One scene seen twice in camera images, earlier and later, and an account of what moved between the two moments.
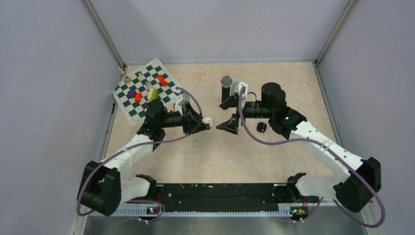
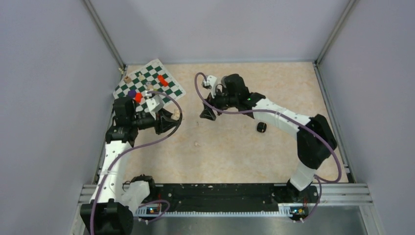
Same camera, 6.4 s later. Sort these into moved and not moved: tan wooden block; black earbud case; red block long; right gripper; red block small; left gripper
Moved: right gripper; left gripper
Not moved: black earbud case; tan wooden block; red block small; red block long
